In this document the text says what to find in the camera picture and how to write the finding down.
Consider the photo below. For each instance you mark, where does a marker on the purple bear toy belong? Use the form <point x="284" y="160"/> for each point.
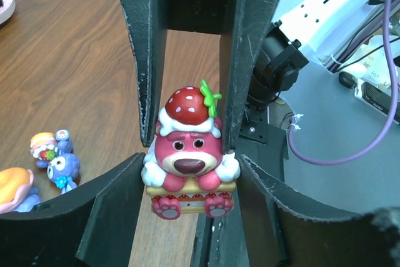
<point x="54" y="152"/>

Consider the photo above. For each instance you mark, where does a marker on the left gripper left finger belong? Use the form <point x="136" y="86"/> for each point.
<point x="92" y="225"/>

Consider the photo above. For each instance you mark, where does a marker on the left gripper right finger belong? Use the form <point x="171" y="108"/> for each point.
<point x="284" y="227"/>

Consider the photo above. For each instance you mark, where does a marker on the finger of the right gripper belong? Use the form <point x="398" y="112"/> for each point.
<point x="146" y="22"/>
<point x="245" y="26"/>

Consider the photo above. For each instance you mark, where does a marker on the pink three-tier shelf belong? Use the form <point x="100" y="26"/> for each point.
<point x="7" y="9"/>

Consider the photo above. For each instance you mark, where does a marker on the strawberry cake toy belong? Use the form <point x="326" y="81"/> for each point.
<point x="185" y="169"/>

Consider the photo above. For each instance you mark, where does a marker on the purple octopus orange hat toy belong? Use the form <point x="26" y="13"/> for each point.
<point x="17" y="190"/>

